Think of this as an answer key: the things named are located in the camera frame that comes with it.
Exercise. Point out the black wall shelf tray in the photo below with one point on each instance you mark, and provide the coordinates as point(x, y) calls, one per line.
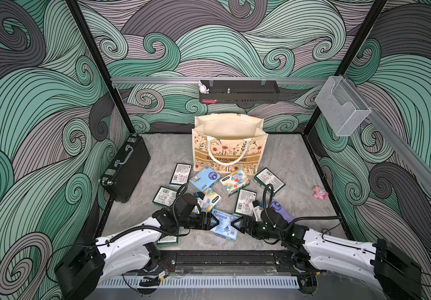
point(243, 93)

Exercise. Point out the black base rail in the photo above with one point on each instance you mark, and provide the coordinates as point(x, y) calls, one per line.
point(227, 262)

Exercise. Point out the elephant print tissue pack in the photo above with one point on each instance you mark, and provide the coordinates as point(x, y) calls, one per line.
point(235, 181)

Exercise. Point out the purple tissue pack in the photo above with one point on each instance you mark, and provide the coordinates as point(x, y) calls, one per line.
point(278, 208)

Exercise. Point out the white slotted cable duct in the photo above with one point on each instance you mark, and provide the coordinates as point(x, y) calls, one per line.
point(201, 282)

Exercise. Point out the floral canvas tote bag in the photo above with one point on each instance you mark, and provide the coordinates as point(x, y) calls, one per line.
point(228, 142)

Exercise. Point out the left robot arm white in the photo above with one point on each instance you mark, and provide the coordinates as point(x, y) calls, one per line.
point(91, 261)

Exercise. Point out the light blue tissue pack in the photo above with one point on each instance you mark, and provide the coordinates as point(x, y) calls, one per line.
point(227, 222)

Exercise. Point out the black corner frame post right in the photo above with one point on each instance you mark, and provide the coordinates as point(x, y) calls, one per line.
point(353, 50)

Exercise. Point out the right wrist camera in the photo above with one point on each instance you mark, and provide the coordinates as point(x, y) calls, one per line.
point(261, 213)

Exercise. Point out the black briefcase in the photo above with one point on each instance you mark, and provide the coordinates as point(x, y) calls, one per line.
point(126, 169)

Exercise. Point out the aluminium wall rail back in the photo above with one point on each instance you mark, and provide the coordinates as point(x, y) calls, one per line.
point(164, 80)

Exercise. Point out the pink toy figure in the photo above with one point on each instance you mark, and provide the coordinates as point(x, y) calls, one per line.
point(320, 193)

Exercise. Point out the aluminium wall rail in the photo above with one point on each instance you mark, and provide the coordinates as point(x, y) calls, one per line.
point(403, 117)
point(164, 80)

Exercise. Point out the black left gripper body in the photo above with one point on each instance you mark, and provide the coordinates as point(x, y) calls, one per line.
point(194, 222)

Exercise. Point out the clear acrylic wall box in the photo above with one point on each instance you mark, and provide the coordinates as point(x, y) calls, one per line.
point(342, 105)

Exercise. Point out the black corner frame post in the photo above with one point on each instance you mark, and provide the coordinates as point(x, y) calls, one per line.
point(84, 29)
point(353, 50)

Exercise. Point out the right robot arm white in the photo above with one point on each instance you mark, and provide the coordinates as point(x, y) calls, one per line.
point(381, 265)

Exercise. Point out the green tissue pack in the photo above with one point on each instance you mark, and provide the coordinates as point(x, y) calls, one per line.
point(244, 204)
point(266, 177)
point(168, 241)
point(164, 197)
point(181, 174)

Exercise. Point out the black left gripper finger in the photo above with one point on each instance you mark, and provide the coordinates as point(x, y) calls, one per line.
point(219, 227)
point(216, 217)

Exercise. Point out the blue dog tissue pack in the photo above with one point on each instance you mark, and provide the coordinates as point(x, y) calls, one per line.
point(204, 179)

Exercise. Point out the black corner frame post left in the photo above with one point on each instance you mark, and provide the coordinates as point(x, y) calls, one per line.
point(84, 29)

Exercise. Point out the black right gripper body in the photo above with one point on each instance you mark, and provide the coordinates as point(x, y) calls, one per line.
point(258, 229)

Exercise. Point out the white rabbit figurine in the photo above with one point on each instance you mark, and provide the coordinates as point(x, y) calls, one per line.
point(203, 89)

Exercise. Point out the aluminium wall rail right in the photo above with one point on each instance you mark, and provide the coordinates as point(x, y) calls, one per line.
point(403, 117)

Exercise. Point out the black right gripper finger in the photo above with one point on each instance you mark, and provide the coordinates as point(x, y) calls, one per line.
point(235, 220)
point(232, 231)

